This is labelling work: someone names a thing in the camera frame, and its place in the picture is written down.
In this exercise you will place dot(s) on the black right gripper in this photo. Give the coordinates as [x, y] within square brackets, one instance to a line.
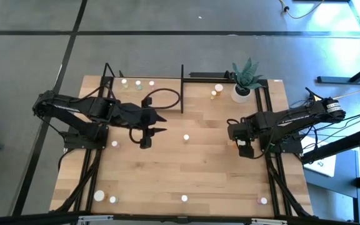
[242, 128]

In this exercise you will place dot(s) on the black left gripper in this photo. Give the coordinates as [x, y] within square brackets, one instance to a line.
[136, 117]

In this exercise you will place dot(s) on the small yellow-green medicine bottle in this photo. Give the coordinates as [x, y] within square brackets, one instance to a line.
[186, 137]
[124, 81]

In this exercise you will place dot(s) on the small pink medicine bottle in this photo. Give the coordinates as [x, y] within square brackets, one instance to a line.
[263, 200]
[151, 83]
[115, 143]

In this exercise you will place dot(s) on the small teal medicine bottle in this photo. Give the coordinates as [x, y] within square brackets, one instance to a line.
[138, 82]

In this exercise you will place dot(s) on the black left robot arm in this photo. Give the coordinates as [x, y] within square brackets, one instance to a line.
[73, 104]

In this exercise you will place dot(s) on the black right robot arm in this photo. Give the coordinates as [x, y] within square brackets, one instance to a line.
[292, 118]

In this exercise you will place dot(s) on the small yellow medicine bottle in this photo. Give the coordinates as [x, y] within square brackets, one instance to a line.
[213, 93]

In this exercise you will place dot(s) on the teal pill-filled medicine bottle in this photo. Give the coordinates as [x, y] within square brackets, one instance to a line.
[184, 198]

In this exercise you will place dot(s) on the small white-capped medicine bottle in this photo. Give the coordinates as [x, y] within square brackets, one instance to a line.
[113, 199]

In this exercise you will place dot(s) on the snake plant in white pot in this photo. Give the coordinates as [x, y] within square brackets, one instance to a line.
[247, 76]

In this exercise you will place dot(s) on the yellow power plug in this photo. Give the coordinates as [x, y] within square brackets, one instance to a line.
[317, 97]

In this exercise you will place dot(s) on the white box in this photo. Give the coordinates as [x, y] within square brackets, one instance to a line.
[322, 162]

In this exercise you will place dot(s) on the black diagonal desk bar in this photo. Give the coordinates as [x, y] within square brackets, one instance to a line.
[339, 145]

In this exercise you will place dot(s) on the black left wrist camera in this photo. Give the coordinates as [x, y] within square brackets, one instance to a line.
[146, 143]

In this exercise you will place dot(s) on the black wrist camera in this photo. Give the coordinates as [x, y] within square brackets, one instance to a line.
[247, 152]
[146, 143]

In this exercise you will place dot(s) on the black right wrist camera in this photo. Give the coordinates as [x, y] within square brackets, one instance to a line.
[247, 152]

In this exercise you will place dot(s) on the wooden shelf with black frame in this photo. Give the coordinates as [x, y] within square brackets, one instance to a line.
[145, 97]

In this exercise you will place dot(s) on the black aluminium table frame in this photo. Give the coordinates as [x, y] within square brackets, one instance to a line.
[271, 187]

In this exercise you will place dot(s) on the black desk frame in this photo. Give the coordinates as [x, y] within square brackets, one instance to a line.
[336, 79]

